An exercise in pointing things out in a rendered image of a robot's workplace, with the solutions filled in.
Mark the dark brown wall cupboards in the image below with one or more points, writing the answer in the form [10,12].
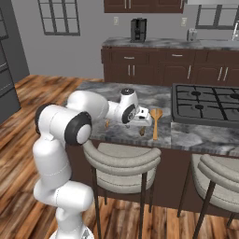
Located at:
[143,5]

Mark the black gas hob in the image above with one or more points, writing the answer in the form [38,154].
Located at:
[205,104]

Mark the wooden spatula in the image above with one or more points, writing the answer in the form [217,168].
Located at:
[155,119]

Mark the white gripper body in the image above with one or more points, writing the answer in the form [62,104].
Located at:
[147,120]

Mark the white wall socket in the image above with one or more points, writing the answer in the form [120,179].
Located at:
[184,21]
[116,21]

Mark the dark brown island cabinet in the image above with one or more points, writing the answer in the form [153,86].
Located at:
[171,177]

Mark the dark brown base cupboards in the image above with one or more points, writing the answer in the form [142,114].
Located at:
[174,67]

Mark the silver tap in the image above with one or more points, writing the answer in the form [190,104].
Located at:
[236,32]

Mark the beige stool with dark legs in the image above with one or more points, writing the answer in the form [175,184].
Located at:
[217,180]
[124,161]

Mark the dark grey tall appliance unit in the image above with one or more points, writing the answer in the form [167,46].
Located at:
[7,68]

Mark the dark framed window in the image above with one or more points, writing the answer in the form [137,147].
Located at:
[217,17]
[59,17]

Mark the small brown wooden utensil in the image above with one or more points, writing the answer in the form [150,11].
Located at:
[142,131]
[107,124]

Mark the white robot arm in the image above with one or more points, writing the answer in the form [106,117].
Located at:
[59,149]

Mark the black coffee machine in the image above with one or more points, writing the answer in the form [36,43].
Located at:
[138,29]

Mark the silver toaster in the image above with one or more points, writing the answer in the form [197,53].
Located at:
[192,35]

